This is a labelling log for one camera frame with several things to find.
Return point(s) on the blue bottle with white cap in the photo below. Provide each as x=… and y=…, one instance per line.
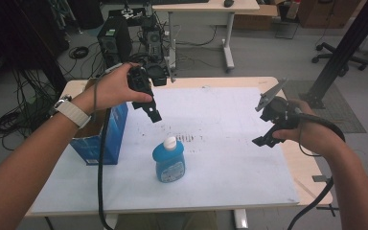
x=169, y=163

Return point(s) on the person's right hand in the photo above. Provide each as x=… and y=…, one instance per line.
x=316, y=137

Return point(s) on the black computer mouse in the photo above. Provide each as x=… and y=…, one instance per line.
x=228, y=3

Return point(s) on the brown cardboard box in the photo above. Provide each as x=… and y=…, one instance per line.
x=255, y=19

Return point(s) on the black and white board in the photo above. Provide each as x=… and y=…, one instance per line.
x=127, y=15

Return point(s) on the white background desk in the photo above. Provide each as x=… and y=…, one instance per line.
x=204, y=5

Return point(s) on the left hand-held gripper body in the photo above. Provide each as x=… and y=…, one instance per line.
x=140, y=80

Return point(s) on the person's left hand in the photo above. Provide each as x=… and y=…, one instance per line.
x=108, y=89

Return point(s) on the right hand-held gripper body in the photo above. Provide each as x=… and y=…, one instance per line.
x=279, y=110

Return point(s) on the grey floor mat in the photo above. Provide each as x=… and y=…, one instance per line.
x=332, y=118

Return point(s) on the open computer case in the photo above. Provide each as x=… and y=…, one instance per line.
x=152, y=41

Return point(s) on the black metal pillar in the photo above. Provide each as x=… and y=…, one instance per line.
x=348, y=48

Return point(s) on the black office chair base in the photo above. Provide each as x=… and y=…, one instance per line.
x=338, y=57

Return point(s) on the dark equipment rack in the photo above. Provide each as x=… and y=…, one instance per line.
x=19, y=38

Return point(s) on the blue cardboard box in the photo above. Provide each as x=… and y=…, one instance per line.
x=115, y=134

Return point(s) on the white table mat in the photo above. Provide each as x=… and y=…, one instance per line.
x=223, y=166

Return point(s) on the black computer tower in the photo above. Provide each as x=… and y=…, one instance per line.
x=113, y=40

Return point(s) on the white table leg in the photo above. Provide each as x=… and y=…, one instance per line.
x=240, y=218
x=111, y=221

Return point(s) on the wooden cabinet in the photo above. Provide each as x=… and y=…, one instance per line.
x=329, y=12

